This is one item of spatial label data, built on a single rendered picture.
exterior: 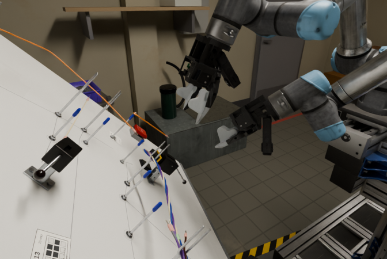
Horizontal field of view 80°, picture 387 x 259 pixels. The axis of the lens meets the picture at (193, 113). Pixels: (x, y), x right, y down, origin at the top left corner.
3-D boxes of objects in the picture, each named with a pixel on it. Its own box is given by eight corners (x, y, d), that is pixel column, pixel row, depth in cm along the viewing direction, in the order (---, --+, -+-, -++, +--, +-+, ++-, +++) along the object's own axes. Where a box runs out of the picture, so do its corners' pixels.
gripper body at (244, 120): (231, 114, 76) (264, 94, 72) (245, 136, 75) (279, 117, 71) (226, 116, 68) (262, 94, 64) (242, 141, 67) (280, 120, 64)
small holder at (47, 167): (-4, 192, 29) (33, 152, 29) (34, 163, 38) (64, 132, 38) (27, 213, 31) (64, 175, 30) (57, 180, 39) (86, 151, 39)
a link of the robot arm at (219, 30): (228, 27, 61) (247, 32, 54) (221, 44, 62) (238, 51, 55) (205, 15, 57) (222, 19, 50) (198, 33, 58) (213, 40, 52)
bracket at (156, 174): (154, 186, 67) (166, 174, 67) (148, 183, 66) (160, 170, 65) (150, 175, 71) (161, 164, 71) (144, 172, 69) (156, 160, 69)
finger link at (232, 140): (227, 138, 73) (251, 124, 70) (230, 143, 73) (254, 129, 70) (224, 141, 68) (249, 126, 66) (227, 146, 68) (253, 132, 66)
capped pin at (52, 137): (54, 137, 48) (83, 108, 48) (55, 142, 47) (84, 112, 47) (48, 134, 47) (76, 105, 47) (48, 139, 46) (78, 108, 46)
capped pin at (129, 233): (125, 236, 42) (158, 202, 41) (125, 229, 43) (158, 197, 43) (131, 240, 42) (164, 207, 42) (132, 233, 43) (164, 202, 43)
